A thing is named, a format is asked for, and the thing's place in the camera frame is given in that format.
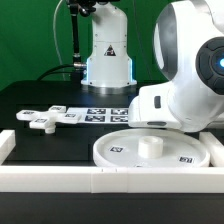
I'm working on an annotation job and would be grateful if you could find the white front fence bar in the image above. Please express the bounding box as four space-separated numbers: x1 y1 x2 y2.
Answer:
0 166 224 193

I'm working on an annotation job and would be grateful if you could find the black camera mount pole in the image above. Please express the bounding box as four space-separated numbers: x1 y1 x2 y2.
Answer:
65 0 98 83

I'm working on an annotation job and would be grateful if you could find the white left fence bar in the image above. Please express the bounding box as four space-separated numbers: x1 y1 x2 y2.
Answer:
0 130 16 166

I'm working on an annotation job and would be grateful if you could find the black cable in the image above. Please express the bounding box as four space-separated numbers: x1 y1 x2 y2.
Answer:
36 64 76 82

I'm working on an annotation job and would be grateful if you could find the white right fence bar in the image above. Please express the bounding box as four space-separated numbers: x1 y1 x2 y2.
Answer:
199 132 224 167

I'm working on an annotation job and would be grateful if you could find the white marker tag sheet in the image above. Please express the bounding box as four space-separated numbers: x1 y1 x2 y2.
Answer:
68 107 128 124

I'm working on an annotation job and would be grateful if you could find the white cable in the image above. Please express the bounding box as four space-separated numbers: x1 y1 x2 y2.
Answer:
52 0 68 81

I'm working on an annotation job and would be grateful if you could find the white round table top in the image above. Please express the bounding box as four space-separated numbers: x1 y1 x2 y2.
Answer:
93 129 210 168

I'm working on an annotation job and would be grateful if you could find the white cross-shaped table base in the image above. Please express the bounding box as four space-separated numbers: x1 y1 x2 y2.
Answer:
16 105 81 134

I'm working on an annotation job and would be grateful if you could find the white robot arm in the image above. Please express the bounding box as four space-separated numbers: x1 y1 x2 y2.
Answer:
82 0 224 132

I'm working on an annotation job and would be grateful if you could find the white fence bar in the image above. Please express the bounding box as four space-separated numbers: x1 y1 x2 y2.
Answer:
199 132 224 167
0 166 224 193
0 130 16 166

